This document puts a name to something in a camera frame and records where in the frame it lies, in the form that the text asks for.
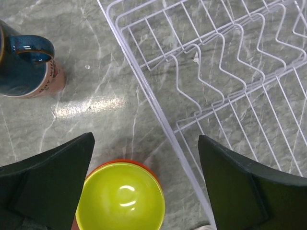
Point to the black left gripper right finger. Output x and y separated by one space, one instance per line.
247 195

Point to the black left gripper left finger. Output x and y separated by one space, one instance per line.
46 188

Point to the pink printed ceramic mug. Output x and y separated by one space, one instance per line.
54 81

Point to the dark blue ceramic mug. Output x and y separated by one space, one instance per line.
23 60

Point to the orange bowl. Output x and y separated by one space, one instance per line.
144 167

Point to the yellow-green bowl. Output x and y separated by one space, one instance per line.
121 198

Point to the white wire dish rack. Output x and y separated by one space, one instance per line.
234 70

